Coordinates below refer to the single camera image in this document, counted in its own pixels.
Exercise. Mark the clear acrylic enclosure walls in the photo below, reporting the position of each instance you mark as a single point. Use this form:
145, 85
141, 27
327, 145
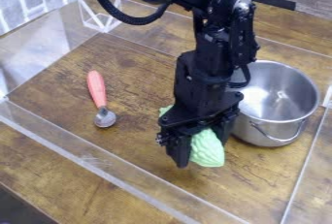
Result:
92, 175

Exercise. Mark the orange handled metal scoop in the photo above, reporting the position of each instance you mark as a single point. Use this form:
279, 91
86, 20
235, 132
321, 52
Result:
105, 118

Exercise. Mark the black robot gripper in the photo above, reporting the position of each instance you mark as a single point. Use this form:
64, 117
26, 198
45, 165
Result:
204, 104

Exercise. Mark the green bitter gourd toy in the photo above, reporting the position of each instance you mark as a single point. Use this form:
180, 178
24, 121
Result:
208, 150

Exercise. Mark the black strip on table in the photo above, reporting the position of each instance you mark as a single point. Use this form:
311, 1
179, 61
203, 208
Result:
285, 4

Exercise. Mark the silver metal pot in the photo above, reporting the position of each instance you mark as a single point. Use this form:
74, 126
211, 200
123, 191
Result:
281, 99

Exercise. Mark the clear acrylic triangular bracket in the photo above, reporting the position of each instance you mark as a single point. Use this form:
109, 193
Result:
99, 21

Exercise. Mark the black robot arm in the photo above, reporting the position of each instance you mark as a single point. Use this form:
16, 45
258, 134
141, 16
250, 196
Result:
223, 25

